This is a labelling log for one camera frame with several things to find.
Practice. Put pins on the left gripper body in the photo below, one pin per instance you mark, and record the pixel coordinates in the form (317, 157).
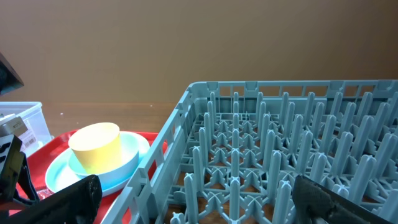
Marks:
(16, 185)

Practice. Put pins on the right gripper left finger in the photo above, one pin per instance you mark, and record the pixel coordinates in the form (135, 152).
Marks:
(78, 203)

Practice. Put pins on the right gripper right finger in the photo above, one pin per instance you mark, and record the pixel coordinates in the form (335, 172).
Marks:
(312, 201)

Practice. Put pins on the grey plastic dishwasher rack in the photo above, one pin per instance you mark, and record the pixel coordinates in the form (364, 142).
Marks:
(235, 149)

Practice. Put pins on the light blue plate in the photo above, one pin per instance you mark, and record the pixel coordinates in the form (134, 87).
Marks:
(59, 177)

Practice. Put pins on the clear plastic storage bin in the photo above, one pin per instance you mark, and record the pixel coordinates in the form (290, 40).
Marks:
(31, 113)

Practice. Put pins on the yellow plastic cup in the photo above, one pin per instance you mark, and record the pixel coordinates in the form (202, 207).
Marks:
(97, 147)

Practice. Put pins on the light blue shallow bowl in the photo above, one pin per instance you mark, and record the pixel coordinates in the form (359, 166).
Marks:
(112, 157)

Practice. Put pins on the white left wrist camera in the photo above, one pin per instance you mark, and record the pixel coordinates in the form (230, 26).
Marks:
(12, 124)

